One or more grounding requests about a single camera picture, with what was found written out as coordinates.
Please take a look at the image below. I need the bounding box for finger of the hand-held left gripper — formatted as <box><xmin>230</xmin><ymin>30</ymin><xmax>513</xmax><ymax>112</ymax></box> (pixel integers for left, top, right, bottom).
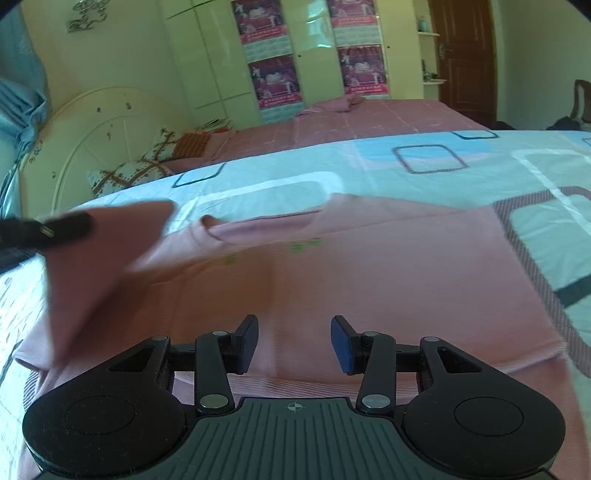
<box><xmin>0</xmin><ymin>213</ymin><xmax>96</xmax><ymax>253</ymax></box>
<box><xmin>0</xmin><ymin>249</ymin><xmax>38</xmax><ymax>274</ymax></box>

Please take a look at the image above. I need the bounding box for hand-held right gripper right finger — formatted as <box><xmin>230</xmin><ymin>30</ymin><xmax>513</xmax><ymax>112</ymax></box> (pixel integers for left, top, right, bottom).
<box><xmin>331</xmin><ymin>316</ymin><xmax>486</xmax><ymax>415</ymax></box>

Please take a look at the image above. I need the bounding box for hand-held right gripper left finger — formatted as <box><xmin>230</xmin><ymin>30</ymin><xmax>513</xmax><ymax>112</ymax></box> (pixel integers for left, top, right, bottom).
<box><xmin>107</xmin><ymin>315</ymin><xmax>259</xmax><ymax>414</ymax></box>

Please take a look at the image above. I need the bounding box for pink ribbed knit top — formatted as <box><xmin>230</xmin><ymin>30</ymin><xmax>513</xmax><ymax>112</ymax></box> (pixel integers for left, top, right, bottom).
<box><xmin>11</xmin><ymin>193</ymin><xmax>578</xmax><ymax>480</ymax></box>

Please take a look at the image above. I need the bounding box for dark clothes pile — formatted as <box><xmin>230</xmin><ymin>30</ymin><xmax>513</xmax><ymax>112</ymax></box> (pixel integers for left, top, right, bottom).
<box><xmin>546</xmin><ymin>115</ymin><xmax>588</xmax><ymax>132</ymax></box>

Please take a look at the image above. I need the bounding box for floral patterned pillow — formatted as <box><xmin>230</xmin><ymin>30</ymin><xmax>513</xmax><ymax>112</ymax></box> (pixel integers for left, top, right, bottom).
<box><xmin>88</xmin><ymin>159</ymin><xmax>177</xmax><ymax>198</ymax></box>
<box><xmin>140</xmin><ymin>127</ymin><xmax>185</xmax><ymax>163</ymax></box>

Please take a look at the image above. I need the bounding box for white rounded headboard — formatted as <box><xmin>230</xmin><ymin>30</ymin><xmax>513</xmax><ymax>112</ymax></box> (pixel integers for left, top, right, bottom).
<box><xmin>21</xmin><ymin>87</ymin><xmax>195</xmax><ymax>210</ymax></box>

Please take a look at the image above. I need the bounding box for blue curtain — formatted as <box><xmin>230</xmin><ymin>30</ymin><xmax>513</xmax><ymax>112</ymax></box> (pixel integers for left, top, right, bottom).
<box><xmin>0</xmin><ymin>7</ymin><xmax>50</xmax><ymax>219</ymax></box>

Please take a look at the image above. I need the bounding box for orange striped pillow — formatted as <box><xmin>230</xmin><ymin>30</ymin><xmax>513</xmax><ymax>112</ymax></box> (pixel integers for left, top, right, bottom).
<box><xmin>173</xmin><ymin>132</ymin><xmax>214</xmax><ymax>160</ymax></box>

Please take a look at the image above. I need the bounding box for pink checked bedspread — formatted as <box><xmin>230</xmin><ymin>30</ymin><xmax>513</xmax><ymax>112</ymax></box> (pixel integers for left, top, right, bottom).
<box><xmin>161</xmin><ymin>97</ymin><xmax>490</xmax><ymax>163</ymax></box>

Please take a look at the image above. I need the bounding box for patterned bed sheet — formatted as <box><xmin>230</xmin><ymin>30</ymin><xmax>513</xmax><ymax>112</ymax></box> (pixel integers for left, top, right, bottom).
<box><xmin>0</xmin><ymin>130</ymin><xmax>591</xmax><ymax>480</ymax></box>

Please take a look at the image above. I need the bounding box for pale yellow wardrobe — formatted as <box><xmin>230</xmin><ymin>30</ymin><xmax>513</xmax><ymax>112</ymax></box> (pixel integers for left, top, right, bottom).
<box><xmin>159</xmin><ymin>0</ymin><xmax>432</xmax><ymax>126</ymax></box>

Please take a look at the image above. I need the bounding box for pink folded blanket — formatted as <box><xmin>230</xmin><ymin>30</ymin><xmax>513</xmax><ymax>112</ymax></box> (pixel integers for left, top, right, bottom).
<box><xmin>299</xmin><ymin>95</ymin><xmax>366</xmax><ymax>117</ymax></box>

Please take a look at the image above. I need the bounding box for purple calendar poster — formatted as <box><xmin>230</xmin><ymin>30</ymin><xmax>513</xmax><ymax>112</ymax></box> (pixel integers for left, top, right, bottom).
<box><xmin>231</xmin><ymin>0</ymin><xmax>293</xmax><ymax>59</ymax></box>
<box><xmin>327</xmin><ymin>0</ymin><xmax>385</xmax><ymax>45</ymax></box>
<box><xmin>248</xmin><ymin>55</ymin><xmax>304</xmax><ymax>110</ymax></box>
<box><xmin>337</xmin><ymin>45</ymin><xmax>389</xmax><ymax>99</ymax></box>

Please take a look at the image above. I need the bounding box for white corner shelf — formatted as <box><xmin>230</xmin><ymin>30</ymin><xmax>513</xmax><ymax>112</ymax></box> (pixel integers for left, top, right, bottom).
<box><xmin>417</xmin><ymin>30</ymin><xmax>448</xmax><ymax>87</ymax></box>

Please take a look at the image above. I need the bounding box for brown wooden door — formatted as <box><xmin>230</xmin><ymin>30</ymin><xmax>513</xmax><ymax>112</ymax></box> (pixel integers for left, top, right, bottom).
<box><xmin>427</xmin><ymin>0</ymin><xmax>498</xmax><ymax>128</ymax></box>

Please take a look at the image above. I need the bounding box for brown wooden chair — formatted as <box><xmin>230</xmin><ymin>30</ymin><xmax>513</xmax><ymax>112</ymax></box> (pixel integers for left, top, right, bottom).
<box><xmin>570</xmin><ymin>79</ymin><xmax>591</xmax><ymax>126</ymax></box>

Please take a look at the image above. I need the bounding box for silver wall decoration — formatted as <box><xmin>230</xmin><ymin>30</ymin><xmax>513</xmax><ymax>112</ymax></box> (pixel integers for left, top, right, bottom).
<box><xmin>65</xmin><ymin>0</ymin><xmax>110</xmax><ymax>34</ymax></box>

